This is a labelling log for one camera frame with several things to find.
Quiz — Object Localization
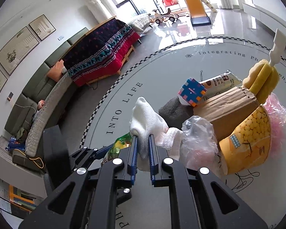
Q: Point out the white ride-on toy car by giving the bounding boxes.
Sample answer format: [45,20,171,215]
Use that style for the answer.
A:
[151,8,179,24]

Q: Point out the orange cushion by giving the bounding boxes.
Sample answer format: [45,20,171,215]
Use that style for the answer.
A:
[47,60,65,81]

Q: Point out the white rolled mattress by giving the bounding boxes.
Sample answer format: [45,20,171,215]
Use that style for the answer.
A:
[89,0,117,23]

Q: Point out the dark patterned blanket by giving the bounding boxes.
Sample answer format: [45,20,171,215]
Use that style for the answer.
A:
[62,19,141,87]

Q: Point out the grey quilted mat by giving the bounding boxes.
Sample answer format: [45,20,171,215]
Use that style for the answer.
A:
[25,73,77,158]

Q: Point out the white low cabinet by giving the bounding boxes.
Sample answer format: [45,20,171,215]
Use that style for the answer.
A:
[242,2,286,39]

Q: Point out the green sofa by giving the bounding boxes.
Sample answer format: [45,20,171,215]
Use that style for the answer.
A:
[4,27,90,170]

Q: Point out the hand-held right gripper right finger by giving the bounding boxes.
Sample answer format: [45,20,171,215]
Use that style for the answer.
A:
[148,134,270,229]

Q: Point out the small framed wall picture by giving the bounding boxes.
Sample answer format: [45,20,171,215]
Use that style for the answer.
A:
[29,14,56,41]

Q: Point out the yellow corn snack bag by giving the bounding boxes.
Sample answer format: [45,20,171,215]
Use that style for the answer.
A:
[219,104,272,176]

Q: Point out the wooden bench frame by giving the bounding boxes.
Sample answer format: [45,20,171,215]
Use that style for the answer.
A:
[86,15,136,85]

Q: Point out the clear plastic bag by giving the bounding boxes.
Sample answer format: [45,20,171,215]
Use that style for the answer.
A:
[181,116,221,170]

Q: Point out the wide framed wall picture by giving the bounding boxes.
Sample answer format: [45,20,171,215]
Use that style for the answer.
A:
[0,26,40,75]

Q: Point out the red children's chair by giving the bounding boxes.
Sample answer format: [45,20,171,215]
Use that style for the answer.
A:
[161,0,180,9]

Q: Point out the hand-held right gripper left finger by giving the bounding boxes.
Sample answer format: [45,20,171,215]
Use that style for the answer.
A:
[18,135,140,229]

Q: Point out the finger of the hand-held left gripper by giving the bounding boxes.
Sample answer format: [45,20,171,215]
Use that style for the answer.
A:
[70,145,115,171]
[114,188,132,207]

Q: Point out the colourful puzzle cube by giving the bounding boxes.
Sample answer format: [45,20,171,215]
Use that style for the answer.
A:
[178,77,207,107]

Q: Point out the grey patterned cushion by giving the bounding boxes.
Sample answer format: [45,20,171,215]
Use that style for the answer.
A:
[126,13,151,32]

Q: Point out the yellow sponge brush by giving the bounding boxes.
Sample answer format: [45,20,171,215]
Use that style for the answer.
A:
[243,29,286,104]

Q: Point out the white knit sock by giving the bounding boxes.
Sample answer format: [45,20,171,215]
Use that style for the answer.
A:
[129,97,184,161]

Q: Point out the pink plastic bag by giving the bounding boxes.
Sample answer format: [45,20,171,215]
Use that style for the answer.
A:
[263,93,286,153]

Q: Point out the grey cloth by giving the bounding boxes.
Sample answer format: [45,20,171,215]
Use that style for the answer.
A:
[158,97,192,130]

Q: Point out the green snack packet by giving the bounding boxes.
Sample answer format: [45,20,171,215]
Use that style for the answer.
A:
[101,132,134,165]

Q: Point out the brown cardboard box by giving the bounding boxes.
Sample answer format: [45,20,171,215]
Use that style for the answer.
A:
[193,86,260,142]

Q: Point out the blue bag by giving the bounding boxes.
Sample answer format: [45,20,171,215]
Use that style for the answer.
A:
[6,136,27,151]

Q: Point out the yellow children's slide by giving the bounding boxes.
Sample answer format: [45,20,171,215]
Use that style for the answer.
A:
[180,0,217,27]

